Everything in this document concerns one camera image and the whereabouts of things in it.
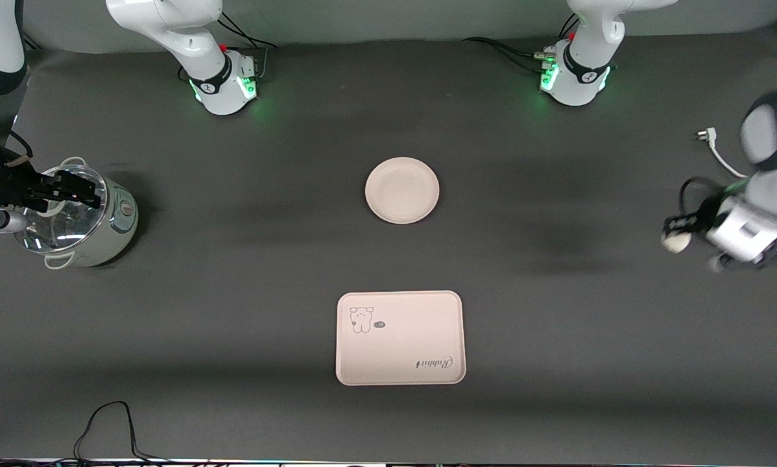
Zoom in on small white bun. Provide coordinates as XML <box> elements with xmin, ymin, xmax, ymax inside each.
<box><xmin>661</xmin><ymin>231</ymin><xmax>693</xmax><ymax>254</ymax></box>

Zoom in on round beige plate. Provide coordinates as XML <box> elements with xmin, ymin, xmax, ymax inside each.
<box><xmin>365</xmin><ymin>156</ymin><xmax>440</xmax><ymax>225</ymax></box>

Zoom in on beige rectangular tray with print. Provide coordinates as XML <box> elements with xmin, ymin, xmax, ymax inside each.
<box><xmin>335</xmin><ymin>291</ymin><xmax>467</xmax><ymax>387</ymax></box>

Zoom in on glass pot lid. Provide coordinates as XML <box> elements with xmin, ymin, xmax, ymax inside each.
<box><xmin>11</xmin><ymin>164</ymin><xmax>109</xmax><ymax>254</ymax></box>

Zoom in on pale green electric cooking pot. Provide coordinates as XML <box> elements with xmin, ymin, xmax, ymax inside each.
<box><xmin>11</xmin><ymin>156</ymin><xmax>139</xmax><ymax>270</ymax></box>

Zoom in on white power cord with plug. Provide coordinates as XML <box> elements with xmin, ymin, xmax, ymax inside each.
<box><xmin>697</xmin><ymin>128</ymin><xmax>750</xmax><ymax>180</ymax></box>

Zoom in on black right arm base cables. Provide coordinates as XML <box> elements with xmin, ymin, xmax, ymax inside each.
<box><xmin>217</xmin><ymin>12</ymin><xmax>279</xmax><ymax>51</ymax></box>

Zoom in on black arm base cables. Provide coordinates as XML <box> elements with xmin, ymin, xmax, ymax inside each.
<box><xmin>462</xmin><ymin>36</ymin><xmax>553</xmax><ymax>73</ymax></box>
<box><xmin>217</xmin><ymin>12</ymin><xmax>279</xmax><ymax>51</ymax></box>

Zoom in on thin black cable loop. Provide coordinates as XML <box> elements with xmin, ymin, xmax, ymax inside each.
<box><xmin>0</xmin><ymin>401</ymin><xmax>175</xmax><ymax>467</ymax></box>

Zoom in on black left arm base cables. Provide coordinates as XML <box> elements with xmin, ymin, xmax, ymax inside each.
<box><xmin>462</xmin><ymin>36</ymin><xmax>553</xmax><ymax>73</ymax></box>

